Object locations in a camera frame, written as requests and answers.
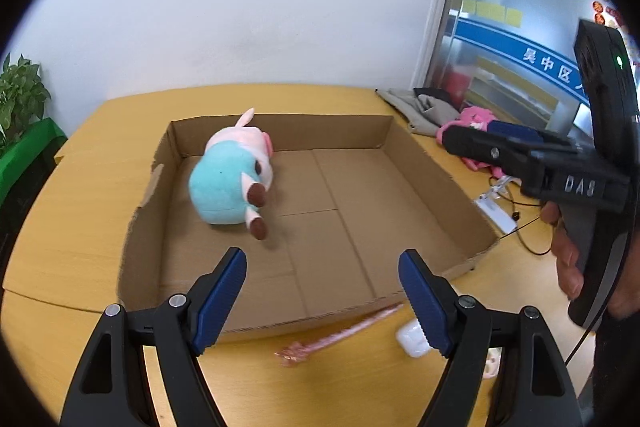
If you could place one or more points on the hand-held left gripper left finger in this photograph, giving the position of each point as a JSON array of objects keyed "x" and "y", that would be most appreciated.
[{"x": 220, "y": 302}]

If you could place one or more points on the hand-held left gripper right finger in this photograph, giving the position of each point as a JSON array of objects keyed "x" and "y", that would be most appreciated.
[{"x": 425, "y": 302}]

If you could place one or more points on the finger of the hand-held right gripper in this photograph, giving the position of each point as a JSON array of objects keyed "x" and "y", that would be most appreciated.
[
  {"x": 520, "y": 131},
  {"x": 490, "y": 152}
]

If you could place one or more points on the white earbuds case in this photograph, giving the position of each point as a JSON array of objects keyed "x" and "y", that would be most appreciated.
[{"x": 407, "y": 337}]

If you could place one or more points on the pink pen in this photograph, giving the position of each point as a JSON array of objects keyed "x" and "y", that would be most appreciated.
[{"x": 345, "y": 332}]

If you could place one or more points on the shallow cardboard box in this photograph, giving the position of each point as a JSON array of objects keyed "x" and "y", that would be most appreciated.
[{"x": 325, "y": 207}]

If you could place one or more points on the person's right hand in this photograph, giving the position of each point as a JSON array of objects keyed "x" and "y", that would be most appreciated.
[{"x": 565, "y": 262}]

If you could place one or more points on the pink plush toy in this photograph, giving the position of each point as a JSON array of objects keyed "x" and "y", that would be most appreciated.
[{"x": 472, "y": 117}]

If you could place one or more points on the white phone stand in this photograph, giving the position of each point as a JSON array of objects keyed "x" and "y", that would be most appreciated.
[{"x": 492, "y": 209}]

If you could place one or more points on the grey cloth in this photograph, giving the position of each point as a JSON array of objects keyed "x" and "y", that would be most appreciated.
[{"x": 415, "y": 109}]

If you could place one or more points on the glass door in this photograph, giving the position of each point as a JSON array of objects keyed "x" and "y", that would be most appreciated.
[{"x": 460, "y": 57}]

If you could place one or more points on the pink and teal pig plush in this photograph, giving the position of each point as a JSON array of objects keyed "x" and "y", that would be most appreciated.
[{"x": 220, "y": 187}]

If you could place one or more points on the yellow sticky note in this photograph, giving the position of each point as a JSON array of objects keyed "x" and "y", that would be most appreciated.
[
  {"x": 514, "y": 15},
  {"x": 490, "y": 9}
]

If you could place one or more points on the person's black clothing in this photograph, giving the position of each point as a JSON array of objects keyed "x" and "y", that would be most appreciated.
[{"x": 620, "y": 372}]

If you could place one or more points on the green potted plant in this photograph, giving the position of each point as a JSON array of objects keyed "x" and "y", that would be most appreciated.
[{"x": 20, "y": 92}]

